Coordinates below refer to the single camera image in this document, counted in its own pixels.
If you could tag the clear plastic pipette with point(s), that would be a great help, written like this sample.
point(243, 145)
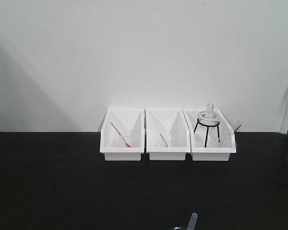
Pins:
point(192, 222)

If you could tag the white right storage bin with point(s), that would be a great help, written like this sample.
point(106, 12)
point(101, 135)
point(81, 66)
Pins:
point(214, 150)

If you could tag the white storage bin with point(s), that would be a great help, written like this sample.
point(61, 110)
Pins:
point(172, 125)
point(130, 123)
point(214, 150)

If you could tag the white left storage bin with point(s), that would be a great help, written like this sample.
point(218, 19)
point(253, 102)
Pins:
point(130, 123)

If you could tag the glass alcohol burner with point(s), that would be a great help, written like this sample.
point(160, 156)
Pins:
point(209, 118)

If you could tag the white middle storage bin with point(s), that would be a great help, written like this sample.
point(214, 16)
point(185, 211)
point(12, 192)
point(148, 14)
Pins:
point(172, 125)

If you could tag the black wire tripod stand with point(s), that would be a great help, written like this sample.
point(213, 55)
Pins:
point(207, 130)

